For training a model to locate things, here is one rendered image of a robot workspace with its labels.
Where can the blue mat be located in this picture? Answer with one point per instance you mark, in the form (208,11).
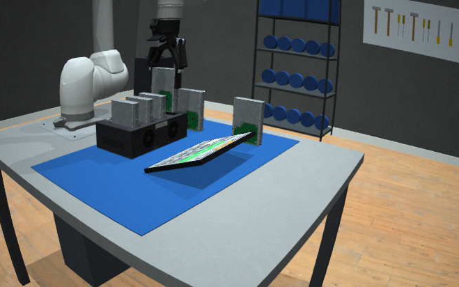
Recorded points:
(119,188)

